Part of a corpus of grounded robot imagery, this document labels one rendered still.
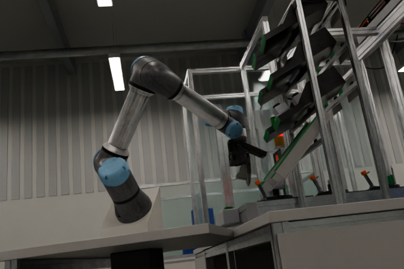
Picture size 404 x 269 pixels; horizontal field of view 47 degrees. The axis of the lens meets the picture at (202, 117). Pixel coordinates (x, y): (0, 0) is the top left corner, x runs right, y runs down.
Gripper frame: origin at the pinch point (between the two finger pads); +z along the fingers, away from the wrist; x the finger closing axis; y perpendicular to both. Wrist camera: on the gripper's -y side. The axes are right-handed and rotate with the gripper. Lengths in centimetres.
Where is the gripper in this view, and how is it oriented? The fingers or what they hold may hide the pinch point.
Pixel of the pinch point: (249, 182)
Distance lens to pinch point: 205.2
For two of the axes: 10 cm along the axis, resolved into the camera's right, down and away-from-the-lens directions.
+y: -9.9, 0.7, -1.5
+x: 1.2, -3.2, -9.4
